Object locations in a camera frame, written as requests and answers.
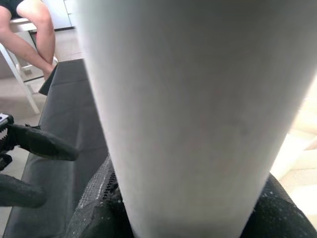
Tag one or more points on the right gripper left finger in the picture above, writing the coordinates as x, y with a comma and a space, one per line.
104, 213

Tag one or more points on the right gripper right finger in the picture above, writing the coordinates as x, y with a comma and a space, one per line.
280, 218

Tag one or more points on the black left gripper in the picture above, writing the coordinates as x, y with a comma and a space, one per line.
4, 138

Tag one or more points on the cream plastic table top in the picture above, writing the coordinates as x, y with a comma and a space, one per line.
302, 153

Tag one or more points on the seated person with bare legs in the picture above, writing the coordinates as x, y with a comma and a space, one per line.
42, 29

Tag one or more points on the white plastic table leg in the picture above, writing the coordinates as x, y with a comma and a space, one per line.
198, 111

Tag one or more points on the white wooden chair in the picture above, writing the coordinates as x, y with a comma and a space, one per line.
27, 91

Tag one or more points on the black tablecloth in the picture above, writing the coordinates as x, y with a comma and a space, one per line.
69, 111

